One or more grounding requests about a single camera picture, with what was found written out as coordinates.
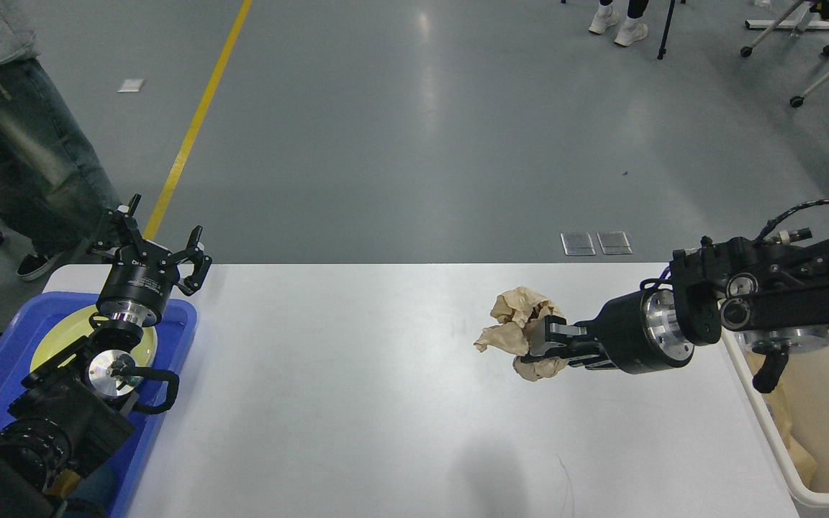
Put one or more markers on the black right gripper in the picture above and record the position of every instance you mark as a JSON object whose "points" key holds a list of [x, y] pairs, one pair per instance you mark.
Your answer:
{"points": [[638, 332]]}

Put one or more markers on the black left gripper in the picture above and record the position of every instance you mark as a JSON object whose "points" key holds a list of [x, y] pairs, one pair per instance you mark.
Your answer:
{"points": [[137, 288]]}

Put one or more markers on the brown paper ball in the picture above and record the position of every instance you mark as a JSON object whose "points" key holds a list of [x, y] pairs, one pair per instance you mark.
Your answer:
{"points": [[518, 314]]}

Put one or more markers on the yellow plate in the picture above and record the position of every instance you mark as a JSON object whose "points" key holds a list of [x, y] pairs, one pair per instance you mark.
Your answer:
{"points": [[77, 325]]}

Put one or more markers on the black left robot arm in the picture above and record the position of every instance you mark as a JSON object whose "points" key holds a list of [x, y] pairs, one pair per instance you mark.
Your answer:
{"points": [[74, 411]]}

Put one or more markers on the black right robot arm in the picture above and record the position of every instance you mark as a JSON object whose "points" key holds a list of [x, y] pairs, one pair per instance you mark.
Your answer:
{"points": [[772, 291]]}

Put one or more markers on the floor outlet plate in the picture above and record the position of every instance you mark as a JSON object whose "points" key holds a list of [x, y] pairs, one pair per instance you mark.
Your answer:
{"points": [[585, 244]]}

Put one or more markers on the person in baggy jeans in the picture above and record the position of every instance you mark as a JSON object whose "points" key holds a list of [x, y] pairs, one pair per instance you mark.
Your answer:
{"points": [[53, 188]]}

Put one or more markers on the brown paper in bin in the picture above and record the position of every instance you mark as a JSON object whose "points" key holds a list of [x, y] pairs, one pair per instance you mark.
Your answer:
{"points": [[779, 410]]}

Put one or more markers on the black tripod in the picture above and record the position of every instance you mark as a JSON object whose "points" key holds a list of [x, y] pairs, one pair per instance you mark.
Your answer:
{"points": [[662, 49]]}

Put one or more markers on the person in black leggings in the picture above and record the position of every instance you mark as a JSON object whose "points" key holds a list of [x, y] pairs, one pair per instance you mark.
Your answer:
{"points": [[632, 28]]}

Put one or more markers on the rolling chair base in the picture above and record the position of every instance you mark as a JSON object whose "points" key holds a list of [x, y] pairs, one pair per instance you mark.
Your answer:
{"points": [[791, 54]]}

